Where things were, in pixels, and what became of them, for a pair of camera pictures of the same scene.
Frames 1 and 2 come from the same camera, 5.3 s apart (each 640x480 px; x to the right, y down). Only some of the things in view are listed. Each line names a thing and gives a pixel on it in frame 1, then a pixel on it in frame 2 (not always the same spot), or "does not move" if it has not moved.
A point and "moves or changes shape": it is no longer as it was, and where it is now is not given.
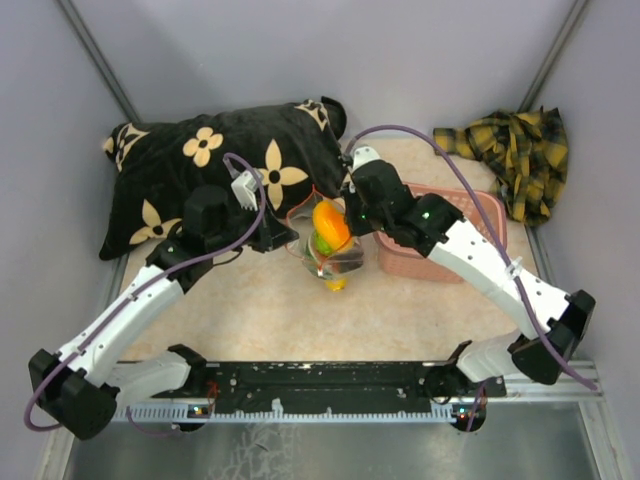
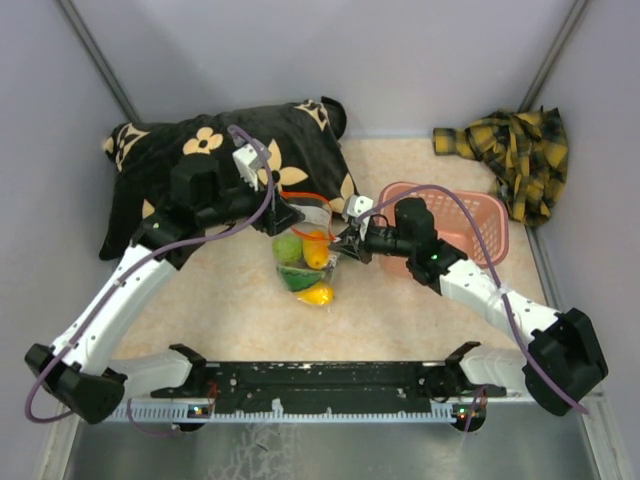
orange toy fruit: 331,224 -> 316,251
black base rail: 335,387 does not move
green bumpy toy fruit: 322,246 -> 287,249
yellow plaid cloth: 526,155 does not move
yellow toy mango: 336,284 -> 321,294
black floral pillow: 294,149 does not move
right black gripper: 356,228 -> 355,244
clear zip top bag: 318,237 moves or changes shape
